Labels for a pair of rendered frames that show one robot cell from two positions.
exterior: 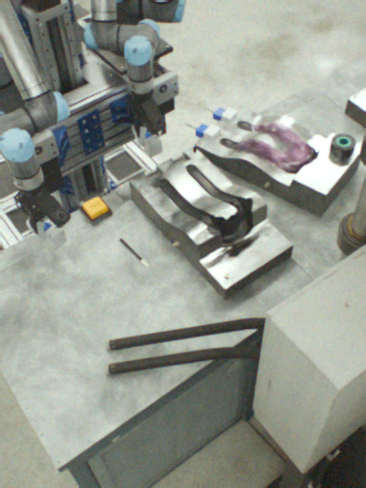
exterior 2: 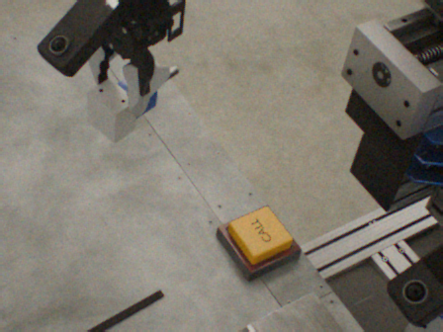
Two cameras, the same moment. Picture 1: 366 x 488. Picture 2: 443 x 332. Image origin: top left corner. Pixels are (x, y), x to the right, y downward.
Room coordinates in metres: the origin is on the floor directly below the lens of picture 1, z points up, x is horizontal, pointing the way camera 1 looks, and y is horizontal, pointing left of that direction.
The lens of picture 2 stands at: (1.13, -0.37, 1.73)
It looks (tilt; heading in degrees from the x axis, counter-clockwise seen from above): 50 degrees down; 84
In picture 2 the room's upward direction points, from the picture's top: 10 degrees clockwise
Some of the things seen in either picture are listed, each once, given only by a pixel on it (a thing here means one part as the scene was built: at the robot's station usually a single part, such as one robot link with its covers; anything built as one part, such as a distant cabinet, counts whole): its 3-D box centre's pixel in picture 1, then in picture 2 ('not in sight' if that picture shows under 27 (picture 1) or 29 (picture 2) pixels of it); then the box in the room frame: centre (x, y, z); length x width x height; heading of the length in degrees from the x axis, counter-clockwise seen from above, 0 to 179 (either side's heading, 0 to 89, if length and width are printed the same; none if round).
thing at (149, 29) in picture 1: (140, 38); not in sight; (1.54, 0.09, 1.25); 0.11 x 0.11 x 0.08; 78
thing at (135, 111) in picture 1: (142, 102); not in sight; (1.45, 0.10, 1.09); 0.09 x 0.08 x 0.12; 33
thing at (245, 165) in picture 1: (275, 151); not in sight; (1.44, -0.34, 0.86); 0.50 x 0.26 x 0.11; 50
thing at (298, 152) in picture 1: (274, 142); not in sight; (1.44, -0.33, 0.90); 0.26 x 0.18 x 0.08; 50
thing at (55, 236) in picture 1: (43, 230); (139, 93); (1.09, 0.40, 0.93); 0.13 x 0.05 x 0.05; 49
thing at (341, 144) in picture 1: (342, 145); not in sight; (1.37, -0.54, 0.93); 0.08 x 0.08 x 0.04
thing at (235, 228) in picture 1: (207, 197); not in sight; (1.19, -0.09, 0.92); 0.35 x 0.16 x 0.09; 33
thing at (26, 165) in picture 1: (19, 152); not in sight; (1.08, 0.39, 1.25); 0.09 x 0.08 x 0.11; 34
